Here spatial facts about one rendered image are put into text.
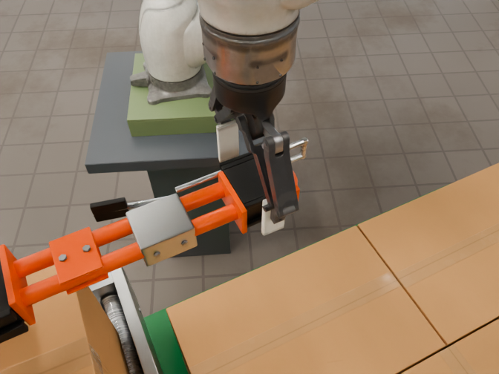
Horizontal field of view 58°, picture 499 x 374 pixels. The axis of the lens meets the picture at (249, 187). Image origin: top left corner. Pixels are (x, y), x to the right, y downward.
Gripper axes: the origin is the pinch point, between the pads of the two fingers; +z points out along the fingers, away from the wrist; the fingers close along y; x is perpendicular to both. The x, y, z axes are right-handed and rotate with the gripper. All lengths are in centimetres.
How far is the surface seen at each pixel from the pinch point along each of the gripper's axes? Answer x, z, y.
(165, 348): -20, 119, -29
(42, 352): -35.5, 24.2, -1.4
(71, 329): -30.6, 24.2, -3.0
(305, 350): 12, 65, 7
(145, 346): -23, 58, -9
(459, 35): 212, 119, -134
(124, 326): -26, 65, -18
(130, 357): -27, 64, -10
